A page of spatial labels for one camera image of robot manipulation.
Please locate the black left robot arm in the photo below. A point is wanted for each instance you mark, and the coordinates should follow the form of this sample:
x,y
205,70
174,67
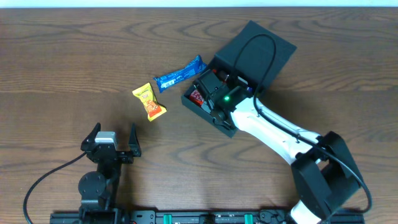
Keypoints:
x,y
98,189

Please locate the yellow orange snack packet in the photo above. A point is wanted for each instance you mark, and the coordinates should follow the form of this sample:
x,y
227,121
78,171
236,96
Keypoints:
x,y
146,95

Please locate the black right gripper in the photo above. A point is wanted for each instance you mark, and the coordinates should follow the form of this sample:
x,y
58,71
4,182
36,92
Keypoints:
x,y
211,107

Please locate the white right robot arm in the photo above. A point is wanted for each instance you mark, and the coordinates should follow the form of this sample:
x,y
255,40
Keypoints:
x,y
324,171

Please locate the red Hacks candy bag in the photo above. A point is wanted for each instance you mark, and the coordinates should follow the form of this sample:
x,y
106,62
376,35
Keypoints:
x,y
196,97

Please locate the blue Oreo cookie pack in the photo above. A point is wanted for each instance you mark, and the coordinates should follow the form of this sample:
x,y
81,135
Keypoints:
x,y
193,68

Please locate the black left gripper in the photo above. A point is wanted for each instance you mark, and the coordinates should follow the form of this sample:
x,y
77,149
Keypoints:
x,y
111,154

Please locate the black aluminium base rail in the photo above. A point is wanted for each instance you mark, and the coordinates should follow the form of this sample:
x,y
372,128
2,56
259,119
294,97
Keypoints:
x,y
153,217

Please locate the dark green open box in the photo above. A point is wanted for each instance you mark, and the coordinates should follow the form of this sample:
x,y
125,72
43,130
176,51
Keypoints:
x,y
258,55

